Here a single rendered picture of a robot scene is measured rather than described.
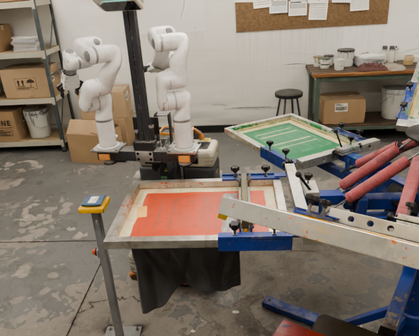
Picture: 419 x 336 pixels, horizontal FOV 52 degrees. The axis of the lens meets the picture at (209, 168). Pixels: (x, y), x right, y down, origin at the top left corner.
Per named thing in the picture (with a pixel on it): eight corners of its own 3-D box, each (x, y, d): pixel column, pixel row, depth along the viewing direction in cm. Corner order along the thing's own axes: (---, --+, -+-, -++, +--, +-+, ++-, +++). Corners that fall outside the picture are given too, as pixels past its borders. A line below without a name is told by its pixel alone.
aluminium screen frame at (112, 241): (104, 249, 180) (103, 241, 179) (134, 187, 234) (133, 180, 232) (292, 246, 174) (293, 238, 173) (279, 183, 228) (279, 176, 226)
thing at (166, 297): (144, 315, 203) (133, 240, 186) (146, 309, 206) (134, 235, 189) (241, 315, 200) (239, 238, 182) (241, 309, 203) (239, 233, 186)
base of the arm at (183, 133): (177, 141, 241) (175, 115, 235) (199, 141, 239) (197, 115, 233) (169, 151, 228) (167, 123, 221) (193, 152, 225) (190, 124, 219)
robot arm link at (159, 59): (158, 32, 227) (153, 48, 247) (154, 54, 225) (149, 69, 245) (174, 36, 229) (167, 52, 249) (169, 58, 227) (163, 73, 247)
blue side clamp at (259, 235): (218, 251, 176) (217, 237, 173) (219, 244, 181) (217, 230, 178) (291, 250, 174) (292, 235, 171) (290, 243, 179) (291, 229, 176)
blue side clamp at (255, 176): (222, 189, 227) (221, 177, 224) (222, 185, 231) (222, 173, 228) (279, 188, 225) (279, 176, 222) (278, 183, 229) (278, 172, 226)
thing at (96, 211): (97, 355, 249) (65, 213, 210) (107, 327, 269) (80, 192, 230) (134, 355, 247) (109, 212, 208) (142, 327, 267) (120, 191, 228)
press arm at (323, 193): (303, 205, 196) (304, 196, 194) (302, 199, 201) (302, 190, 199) (342, 205, 195) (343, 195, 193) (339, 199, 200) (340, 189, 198)
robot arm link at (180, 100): (195, 121, 223) (192, 91, 217) (170, 125, 219) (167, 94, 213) (189, 116, 231) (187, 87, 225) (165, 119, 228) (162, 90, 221)
